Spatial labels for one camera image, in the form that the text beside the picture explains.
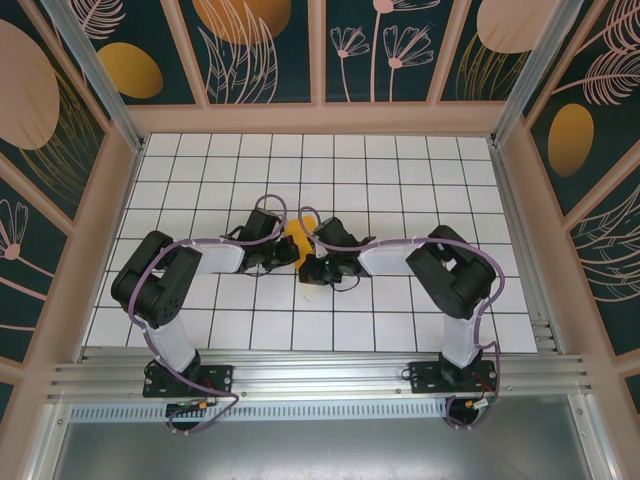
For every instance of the dark panel orange oval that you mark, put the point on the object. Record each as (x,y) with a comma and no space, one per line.
(130,70)

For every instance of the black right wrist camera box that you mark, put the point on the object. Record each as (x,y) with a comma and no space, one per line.
(335,232)

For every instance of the aluminium corner post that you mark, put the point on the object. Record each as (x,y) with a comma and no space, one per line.
(535,65)
(95,75)

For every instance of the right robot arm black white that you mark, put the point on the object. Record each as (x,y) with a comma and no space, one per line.
(460,275)

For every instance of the dark panel pink circle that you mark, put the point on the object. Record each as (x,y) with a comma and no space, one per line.
(500,30)

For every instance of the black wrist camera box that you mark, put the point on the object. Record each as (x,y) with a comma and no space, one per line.
(262,225)
(335,232)

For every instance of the grey metal sheet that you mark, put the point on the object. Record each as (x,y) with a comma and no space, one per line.
(320,450)

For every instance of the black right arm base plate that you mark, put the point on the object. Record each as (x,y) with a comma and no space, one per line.
(425,377)

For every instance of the aluminium side rail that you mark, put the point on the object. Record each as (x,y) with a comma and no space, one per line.
(525,260)

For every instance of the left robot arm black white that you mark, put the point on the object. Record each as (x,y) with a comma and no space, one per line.
(155,285)

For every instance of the dark panel orange circle feathers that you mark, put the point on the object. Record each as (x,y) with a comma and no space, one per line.
(240,30)

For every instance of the dark panel flower outline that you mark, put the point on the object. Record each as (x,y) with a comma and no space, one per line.
(25,260)

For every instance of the dark panel pink oval grass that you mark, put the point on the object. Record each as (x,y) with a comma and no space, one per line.
(30,90)

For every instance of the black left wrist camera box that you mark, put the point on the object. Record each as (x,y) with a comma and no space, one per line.
(262,225)

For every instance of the wide aluminium base rail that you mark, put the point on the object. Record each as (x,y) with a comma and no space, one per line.
(320,370)

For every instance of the yellow cloth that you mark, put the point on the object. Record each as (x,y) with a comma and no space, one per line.
(297,235)

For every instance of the aluminium frame bar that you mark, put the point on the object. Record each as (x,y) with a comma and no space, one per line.
(595,440)
(50,445)

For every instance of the dark panel pink flowers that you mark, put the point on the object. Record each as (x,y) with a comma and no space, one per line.
(380,50)

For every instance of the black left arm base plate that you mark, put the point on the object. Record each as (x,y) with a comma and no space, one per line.
(220,380)

